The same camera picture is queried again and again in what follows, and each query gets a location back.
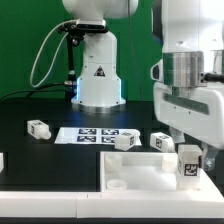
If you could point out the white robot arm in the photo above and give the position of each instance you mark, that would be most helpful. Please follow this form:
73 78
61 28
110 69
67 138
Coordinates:
189 79

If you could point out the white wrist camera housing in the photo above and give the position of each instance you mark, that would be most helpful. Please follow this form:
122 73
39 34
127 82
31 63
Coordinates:
156 72

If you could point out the white square table top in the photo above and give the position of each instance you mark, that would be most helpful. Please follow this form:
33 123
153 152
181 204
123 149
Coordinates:
155 173

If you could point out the camera on black stand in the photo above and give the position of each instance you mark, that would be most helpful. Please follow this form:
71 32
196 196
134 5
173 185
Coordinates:
75 32

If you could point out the sheet with fiducial markers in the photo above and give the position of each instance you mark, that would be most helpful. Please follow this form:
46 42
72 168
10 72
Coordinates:
78 135

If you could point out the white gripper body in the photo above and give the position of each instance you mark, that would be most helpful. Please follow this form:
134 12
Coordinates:
200 116

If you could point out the white L-shaped fence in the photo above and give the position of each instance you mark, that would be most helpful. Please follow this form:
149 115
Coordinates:
102 205

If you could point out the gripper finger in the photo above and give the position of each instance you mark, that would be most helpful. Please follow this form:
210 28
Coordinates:
209 157
177 136

